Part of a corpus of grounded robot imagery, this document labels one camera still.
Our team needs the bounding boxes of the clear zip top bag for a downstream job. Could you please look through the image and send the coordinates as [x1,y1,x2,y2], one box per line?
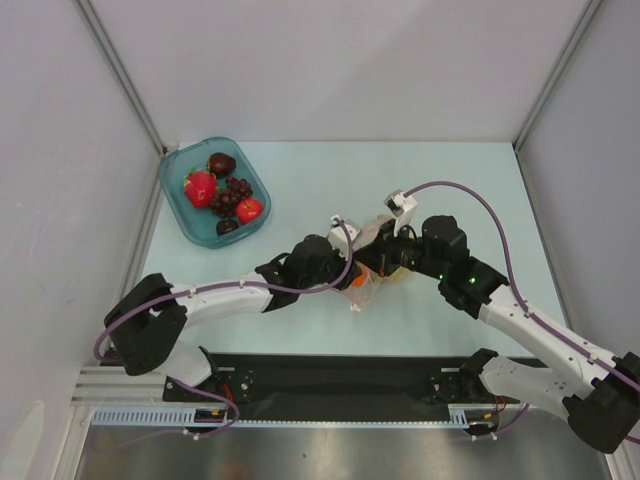
[343,214,404,312]

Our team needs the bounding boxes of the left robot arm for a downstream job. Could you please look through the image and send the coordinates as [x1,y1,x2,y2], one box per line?
[105,235,360,400]

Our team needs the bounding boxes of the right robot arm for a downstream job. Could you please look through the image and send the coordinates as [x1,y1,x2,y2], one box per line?
[355,216,639,454]

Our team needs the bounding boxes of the yellow fake banana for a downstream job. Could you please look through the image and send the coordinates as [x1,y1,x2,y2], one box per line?
[388,268,411,281]

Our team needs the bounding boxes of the fake orange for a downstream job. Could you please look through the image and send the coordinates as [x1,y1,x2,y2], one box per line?
[350,273,367,288]

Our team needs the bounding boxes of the small red fake apple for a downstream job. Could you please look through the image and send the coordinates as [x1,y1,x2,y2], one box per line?
[236,198,264,225]

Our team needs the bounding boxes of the dark fake plum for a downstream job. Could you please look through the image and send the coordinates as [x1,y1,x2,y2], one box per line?
[216,218,239,236]

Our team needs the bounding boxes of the purple fake grapes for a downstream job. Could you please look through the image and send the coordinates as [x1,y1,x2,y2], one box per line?
[210,176,253,218]

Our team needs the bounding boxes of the dark red fake apple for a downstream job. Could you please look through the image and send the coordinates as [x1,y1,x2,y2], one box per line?
[207,152,237,178]

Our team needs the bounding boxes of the teal plastic bin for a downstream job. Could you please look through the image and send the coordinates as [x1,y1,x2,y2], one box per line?
[158,137,271,249]

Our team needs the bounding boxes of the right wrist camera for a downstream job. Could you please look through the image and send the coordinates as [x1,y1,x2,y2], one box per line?
[384,190,418,237]

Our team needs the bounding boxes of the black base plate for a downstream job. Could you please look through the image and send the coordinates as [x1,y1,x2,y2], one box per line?
[162,351,521,422]

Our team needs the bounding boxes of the right white cable duct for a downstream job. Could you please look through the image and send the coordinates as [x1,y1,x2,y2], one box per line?
[448,404,500,430]

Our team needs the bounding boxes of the white cable duct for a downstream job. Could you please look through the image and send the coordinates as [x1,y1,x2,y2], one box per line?
[92,405,236,428]
[448,404,500,430]

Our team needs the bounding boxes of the aluminium rail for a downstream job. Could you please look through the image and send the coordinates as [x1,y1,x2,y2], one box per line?
[71,366,165,406]

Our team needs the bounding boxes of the left white cable duct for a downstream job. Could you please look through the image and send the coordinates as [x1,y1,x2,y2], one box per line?
[92,405,236,428]

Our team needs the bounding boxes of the right aluminium frame post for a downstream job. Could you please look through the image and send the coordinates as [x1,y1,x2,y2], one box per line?
[512,0,605,155]

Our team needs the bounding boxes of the aluminium frame post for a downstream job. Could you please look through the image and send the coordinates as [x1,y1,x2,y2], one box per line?
[512,0,605,155]
[73,0,168,158]

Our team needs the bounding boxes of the left aluminium frame post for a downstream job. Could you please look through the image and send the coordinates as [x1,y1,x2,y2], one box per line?
[73,0,168,158]

